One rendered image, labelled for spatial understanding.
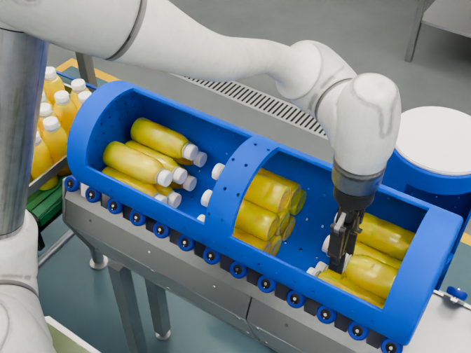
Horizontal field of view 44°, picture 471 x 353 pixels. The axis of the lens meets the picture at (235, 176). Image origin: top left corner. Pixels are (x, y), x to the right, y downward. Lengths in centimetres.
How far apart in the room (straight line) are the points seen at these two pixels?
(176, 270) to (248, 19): 290
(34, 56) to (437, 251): 76
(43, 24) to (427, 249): 78
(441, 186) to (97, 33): 115
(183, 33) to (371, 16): 368
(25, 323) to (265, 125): 245
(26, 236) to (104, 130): 54
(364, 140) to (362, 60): 292
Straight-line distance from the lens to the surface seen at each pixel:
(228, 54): 75
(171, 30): 68
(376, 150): 95
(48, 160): 165
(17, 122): 88
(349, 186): 102
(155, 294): 212
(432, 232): 115
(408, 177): 161
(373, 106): 91
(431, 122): 172
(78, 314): 252
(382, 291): 121
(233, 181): 121
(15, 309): 96
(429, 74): 382
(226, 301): 145
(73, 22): 63
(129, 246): 157
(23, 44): 82
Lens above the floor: 207
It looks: 45 degrees down
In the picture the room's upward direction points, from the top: straight up
